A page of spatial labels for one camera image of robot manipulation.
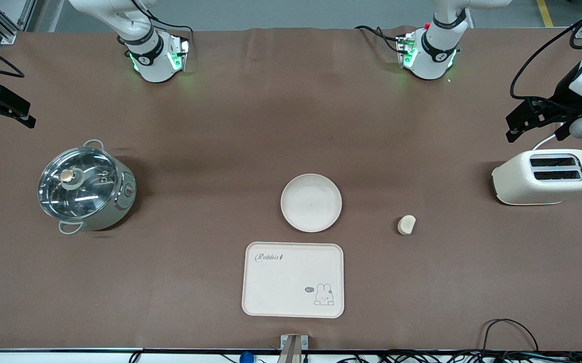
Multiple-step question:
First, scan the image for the round cream plate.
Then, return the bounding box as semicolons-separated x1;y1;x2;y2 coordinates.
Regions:
280;173;343;233

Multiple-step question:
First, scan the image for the cream rabbit print tray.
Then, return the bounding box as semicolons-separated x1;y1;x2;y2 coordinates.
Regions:
241;242;346;319

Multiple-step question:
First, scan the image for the white two-slot toaster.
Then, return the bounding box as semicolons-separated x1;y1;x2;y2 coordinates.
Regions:
491;148;582;206

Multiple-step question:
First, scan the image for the glass pot lid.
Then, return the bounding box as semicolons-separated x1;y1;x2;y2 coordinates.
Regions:
38;146;120;221

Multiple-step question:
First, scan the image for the steel electric cooking pot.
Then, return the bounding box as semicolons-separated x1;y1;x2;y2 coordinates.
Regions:
38;140;138;235

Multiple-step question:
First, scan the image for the white toaster power cable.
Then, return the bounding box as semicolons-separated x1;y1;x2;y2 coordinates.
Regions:
531;133;559;151

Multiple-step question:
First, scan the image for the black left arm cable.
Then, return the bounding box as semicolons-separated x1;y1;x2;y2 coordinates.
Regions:
509;0;582;101

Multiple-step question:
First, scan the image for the aluminium frame profile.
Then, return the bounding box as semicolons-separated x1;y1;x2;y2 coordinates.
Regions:
0;0;37;46

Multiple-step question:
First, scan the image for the black left base cable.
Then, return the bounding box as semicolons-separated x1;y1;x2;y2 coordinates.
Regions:
355;25;408;54

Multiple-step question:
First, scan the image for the black base cable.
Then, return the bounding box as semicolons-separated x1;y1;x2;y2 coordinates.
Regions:
355;25;408;54
132;0;195;52

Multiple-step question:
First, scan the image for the black right base cable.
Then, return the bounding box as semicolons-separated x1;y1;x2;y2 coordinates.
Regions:
132;0;195;52

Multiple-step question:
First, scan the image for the black looped cable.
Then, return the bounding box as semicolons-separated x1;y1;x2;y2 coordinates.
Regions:
479;318;541;354

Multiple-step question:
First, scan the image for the black cable bundle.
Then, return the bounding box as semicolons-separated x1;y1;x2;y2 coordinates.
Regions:
335;350;582;363

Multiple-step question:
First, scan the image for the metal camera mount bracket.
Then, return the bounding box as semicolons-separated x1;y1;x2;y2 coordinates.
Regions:
279;334;309;363

